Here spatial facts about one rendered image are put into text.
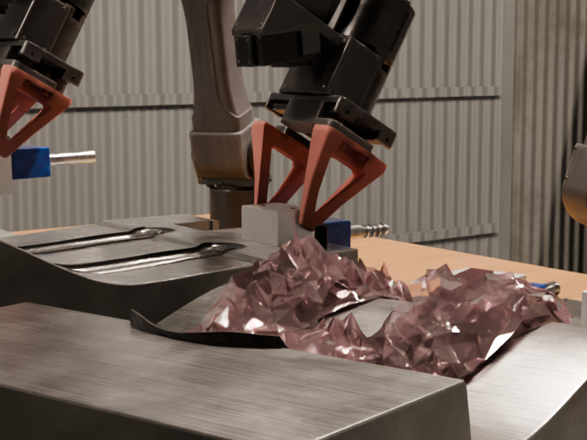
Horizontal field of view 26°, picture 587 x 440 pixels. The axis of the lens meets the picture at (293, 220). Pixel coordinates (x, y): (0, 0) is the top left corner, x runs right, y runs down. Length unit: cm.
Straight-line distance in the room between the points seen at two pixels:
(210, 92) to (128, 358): 98
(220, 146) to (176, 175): 194
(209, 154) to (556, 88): 307
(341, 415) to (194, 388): 7
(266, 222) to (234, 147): 52
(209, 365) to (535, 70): 393
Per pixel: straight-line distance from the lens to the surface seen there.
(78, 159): 123
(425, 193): 402
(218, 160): 152
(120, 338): 58
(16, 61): 116
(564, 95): 454
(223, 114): 150
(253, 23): 98
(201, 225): 112
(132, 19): 337
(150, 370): 52
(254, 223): 100
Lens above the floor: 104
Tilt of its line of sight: 8 degrees down
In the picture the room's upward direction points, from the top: straight up
